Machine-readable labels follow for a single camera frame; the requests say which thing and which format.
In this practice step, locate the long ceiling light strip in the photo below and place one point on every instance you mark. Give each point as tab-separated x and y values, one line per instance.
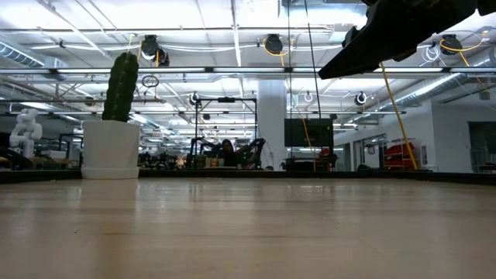
174	70

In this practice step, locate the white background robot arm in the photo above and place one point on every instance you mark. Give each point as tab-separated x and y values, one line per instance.
25	131

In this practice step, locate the green cactus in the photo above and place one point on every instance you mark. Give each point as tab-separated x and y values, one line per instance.
121	87

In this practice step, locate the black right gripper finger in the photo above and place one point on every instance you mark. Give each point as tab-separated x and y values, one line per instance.
395	31
351	35

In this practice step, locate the person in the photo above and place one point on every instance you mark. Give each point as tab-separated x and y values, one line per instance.
228	153

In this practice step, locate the white building pillar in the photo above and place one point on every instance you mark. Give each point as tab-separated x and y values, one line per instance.
271	124

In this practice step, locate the black background screen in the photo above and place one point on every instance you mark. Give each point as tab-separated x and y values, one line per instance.
308	132

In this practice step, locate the black background station frame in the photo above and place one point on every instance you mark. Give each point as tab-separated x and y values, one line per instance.
226	100

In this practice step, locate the black background robot arm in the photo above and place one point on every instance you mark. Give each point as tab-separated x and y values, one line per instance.
253	149
199	149

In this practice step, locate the white hexagonal plant pot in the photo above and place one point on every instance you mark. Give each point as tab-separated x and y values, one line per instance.
110	149

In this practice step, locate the dark doorway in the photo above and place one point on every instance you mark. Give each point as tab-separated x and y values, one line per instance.
482	147

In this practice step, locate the black aluminium table frame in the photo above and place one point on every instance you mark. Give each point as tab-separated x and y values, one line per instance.
232	174

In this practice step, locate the red storage bin rack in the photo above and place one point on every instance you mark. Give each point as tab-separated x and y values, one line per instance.
399	155

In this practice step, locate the silver ceiling air duct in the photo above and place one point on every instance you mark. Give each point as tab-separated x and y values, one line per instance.
19	54
426	91

